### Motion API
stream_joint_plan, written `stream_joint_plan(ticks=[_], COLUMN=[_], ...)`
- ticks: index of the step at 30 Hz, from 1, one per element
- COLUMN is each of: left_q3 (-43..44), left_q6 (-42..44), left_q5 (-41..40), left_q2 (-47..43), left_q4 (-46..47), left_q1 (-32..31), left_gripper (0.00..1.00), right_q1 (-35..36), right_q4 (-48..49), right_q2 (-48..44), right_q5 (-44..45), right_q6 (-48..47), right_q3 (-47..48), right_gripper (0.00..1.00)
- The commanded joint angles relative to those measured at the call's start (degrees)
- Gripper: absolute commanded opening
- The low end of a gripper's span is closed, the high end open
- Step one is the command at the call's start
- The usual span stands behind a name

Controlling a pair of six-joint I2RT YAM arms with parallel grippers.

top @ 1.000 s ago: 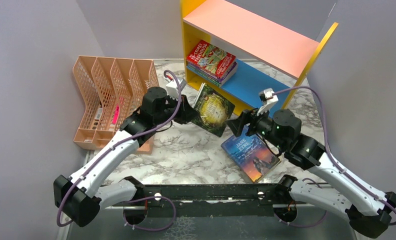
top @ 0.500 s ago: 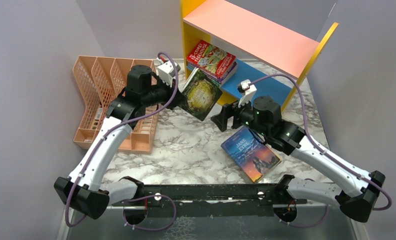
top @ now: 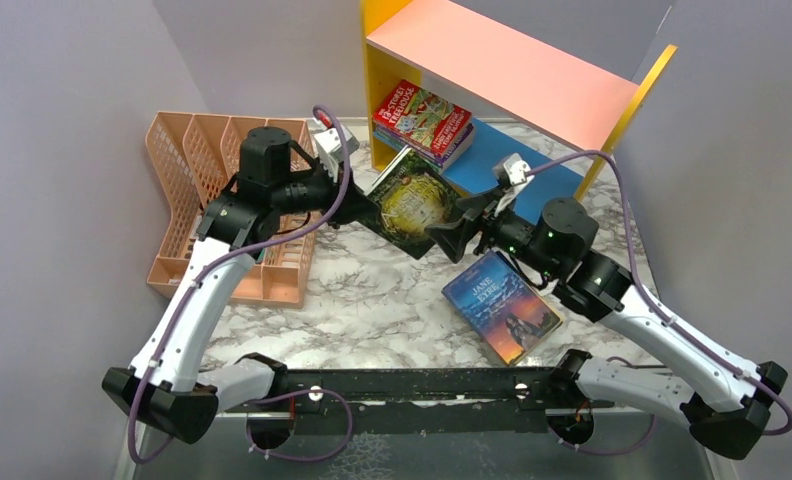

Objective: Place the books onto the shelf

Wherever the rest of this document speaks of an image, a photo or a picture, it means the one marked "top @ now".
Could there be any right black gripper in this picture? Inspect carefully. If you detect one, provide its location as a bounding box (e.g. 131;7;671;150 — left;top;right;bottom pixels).
425;184;562;280

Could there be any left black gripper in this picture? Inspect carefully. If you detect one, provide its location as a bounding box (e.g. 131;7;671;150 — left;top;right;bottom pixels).
271;155;380;229

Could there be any dark green Alice book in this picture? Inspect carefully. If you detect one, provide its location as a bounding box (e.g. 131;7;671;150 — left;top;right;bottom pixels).
359;146;461;259

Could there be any green 104-storey treehouse book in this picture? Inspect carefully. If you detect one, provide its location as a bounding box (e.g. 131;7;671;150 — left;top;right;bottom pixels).
373;127;445;172

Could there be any purple 52-storey treehouse book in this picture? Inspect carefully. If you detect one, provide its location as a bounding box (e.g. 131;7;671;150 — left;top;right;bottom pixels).
379;122;477;171

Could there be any red 13-storey treehouse book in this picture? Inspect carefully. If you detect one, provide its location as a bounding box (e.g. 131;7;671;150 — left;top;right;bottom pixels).
372;79;473;156

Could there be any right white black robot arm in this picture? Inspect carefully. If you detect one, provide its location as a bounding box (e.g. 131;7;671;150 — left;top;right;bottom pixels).
426;191;788;460

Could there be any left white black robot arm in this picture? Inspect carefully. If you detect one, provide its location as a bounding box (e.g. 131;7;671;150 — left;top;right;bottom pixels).
101;126;370;444

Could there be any Jane Eyre book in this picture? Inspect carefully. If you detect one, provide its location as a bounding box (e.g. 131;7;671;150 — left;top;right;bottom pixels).
441;251;563;366

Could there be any orange plastic file organizer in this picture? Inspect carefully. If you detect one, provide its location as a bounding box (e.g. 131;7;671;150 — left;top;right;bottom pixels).
145;111;316;308

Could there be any yellow pink blue bookshelf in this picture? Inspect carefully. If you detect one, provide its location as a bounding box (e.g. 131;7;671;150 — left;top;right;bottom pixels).
360;0;678;227

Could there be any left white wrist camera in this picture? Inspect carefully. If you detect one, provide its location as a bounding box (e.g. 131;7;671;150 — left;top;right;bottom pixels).
313;127;344;184

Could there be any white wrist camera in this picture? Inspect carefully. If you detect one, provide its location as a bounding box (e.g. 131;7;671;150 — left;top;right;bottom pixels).
492;153;534;200
313;127;344;184

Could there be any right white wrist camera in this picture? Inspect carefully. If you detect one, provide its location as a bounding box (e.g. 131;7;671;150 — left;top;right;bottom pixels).
492;153;534;200

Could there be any black mounting rail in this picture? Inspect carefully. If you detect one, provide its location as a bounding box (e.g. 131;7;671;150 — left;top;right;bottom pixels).
243;367;591;449

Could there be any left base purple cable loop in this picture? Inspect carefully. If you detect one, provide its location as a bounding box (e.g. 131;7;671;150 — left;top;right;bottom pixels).
246;387;356;464

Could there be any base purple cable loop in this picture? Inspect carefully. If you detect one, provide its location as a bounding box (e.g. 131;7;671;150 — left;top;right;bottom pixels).
246;387;356;464
545;356;657;457

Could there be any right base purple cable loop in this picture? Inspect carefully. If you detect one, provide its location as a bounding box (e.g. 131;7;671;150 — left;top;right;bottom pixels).
545;356;657;457

